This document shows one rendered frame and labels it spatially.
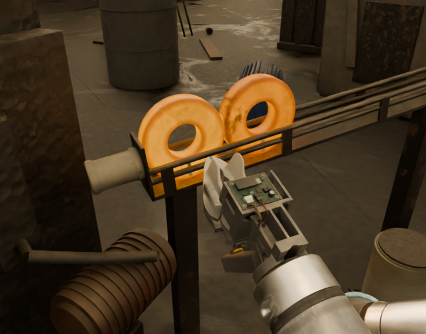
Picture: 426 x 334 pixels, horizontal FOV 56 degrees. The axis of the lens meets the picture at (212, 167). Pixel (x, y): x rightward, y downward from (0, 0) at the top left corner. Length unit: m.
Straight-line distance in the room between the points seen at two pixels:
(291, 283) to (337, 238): 1.22
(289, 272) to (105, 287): 0.35
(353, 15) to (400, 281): 2.20
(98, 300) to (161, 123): 0.30
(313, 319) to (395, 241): 0.43
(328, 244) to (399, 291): 0.81
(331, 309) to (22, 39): 0.61
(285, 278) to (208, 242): 1.13
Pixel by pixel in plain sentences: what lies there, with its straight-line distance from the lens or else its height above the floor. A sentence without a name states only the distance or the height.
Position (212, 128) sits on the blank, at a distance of 0.71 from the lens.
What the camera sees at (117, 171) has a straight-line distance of 0.67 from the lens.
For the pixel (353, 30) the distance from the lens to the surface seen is 2.82.
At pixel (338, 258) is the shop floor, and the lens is 1.56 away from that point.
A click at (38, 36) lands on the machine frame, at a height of 0.87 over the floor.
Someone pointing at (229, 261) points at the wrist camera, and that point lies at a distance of 0.56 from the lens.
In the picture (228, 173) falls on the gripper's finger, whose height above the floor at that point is 0.72.
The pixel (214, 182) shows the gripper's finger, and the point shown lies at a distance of 0.55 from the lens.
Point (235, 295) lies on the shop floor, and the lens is 1.37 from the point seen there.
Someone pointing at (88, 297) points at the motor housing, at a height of 0.53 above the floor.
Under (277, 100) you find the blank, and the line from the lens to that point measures 0.76.
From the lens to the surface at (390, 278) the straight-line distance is 0.81.
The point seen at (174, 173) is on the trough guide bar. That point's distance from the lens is 0.70.
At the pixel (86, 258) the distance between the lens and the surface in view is 0.68.
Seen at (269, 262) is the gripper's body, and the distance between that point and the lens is 0.46.
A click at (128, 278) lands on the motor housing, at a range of 0.71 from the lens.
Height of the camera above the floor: 1.01
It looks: 30 degrees down
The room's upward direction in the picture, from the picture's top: straight up
